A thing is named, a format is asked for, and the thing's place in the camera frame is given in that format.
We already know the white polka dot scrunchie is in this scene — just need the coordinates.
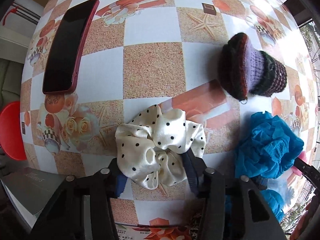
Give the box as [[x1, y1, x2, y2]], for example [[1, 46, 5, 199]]
[[115, 105, 206, 190]]

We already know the dark red smartphone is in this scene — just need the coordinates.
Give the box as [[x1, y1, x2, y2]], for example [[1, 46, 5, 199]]
[[42, 0, 99, 95]]

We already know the small pink foam sponge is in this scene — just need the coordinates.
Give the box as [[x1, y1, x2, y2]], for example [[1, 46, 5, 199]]
[[291, 151, 310, 177]]

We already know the floral tissue box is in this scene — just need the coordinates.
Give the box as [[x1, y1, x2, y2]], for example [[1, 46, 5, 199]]
[[116, 224, 197, 240]]

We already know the purple knitted pouch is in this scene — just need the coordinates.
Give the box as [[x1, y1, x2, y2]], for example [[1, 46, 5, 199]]
[[217, 33, 287, 101]]

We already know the person's right hand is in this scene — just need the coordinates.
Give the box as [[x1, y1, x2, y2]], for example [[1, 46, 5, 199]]
[[289, 203, 312, 240]]

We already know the checkered tablecloth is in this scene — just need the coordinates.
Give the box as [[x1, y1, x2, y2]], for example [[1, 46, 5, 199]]
[[19, 0, 318, 230]]

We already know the red handled mop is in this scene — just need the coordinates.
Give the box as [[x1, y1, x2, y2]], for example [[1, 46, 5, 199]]
[[2, 2, 40, 26]]

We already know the green sofa cushion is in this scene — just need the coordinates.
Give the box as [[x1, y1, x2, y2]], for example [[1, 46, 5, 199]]
[[0, 59, 23, 109]]

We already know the red plastic stool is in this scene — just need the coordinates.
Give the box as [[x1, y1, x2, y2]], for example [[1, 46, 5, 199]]
[[0, 101, 27, 161]]

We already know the blue shoe cover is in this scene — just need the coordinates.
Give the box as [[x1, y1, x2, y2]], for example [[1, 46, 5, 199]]
[[234, 111, 304, 179], [224, 175, 286, 222]]

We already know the grey white storage box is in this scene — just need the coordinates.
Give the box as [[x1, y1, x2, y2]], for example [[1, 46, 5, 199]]
[[1, 167, 66, 230]]

